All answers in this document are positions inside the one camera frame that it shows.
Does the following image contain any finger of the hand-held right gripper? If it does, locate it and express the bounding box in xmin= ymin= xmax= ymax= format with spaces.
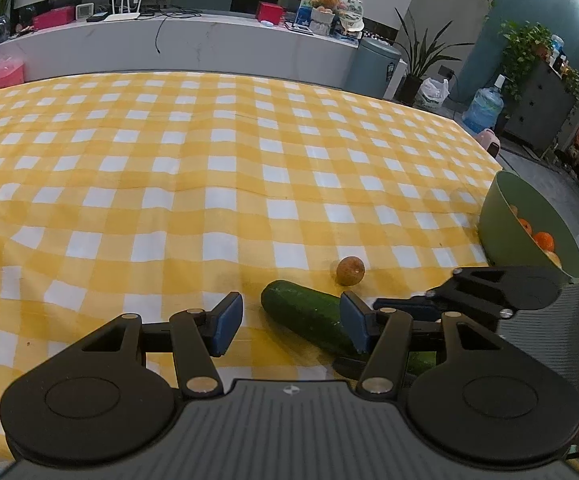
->
xmin=332 ymin=357 xmax=371 ymax=380
xmin=373 ymin=267 xmax=521 ymax=332

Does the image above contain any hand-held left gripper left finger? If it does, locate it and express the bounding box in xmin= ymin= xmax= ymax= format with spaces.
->
xmin=77 ymin=291 xmax=244 ymax=397

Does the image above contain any grey-blue trash bin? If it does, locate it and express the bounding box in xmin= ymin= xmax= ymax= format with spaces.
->
xmin=344 ymin=37 xmax=401 ymax=101

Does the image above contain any white plastic bag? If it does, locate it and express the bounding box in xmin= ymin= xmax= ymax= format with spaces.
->
xmin=414 ymin=77 xmax=451 ymax=111

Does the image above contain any grey television console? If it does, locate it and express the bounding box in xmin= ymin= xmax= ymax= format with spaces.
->
xmin=0 ymin=11 xmax=406 ymax=102

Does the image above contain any green cucumber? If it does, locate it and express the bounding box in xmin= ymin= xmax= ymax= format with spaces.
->
xmin=262 ymin=280 xmax=437 ymax=377

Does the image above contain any ivy plant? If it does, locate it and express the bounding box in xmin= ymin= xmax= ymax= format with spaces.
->
xmin=498 ymin=20 xmax=579 ymax=107

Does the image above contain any blue water jug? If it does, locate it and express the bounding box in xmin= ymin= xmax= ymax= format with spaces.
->
xmin=461 ymin=74 xmax=505 ymax=134

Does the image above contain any printed display board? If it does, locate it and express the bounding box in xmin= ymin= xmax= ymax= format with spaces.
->
xmin=293 ymin=0 xmax=366 ymax=39

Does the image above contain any tall potted plant black pot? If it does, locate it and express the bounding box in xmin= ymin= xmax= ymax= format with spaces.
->
xmin=393 ymin=7 xmax=476 ymax=107

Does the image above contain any pink plastic basket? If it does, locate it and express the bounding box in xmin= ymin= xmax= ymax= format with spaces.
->
xmin=0 ymin=57 xmax=25 ymax=96

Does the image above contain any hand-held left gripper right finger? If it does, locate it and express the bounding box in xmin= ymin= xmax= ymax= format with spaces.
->
xmin=340 ymin=290 xmax=507 ymax=396

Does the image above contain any dark grey cabinet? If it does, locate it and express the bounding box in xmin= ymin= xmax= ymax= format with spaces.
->
xmin=501 ymin=57 xmax=579 ymax=159

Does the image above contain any green bowl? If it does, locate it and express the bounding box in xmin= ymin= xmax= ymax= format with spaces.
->
xmin=478 ymin=170 xmax=579 ymax=286

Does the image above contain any pink box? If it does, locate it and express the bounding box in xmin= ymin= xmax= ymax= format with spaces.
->
xmin=32 ymin=7 xmax=76 ymax=31

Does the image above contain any red box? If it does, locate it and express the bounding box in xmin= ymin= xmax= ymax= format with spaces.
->
xmin=256 ymin=1 xmax=285 ymax=24

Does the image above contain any white router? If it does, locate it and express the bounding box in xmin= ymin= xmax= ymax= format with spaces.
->
xmin=104 ymin=0 xmax=146 ymax=22

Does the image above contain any yellow checkered tablecloth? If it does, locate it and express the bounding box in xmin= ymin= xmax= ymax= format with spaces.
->
xmin=0 ymin=71 xmax=503 ymax=467

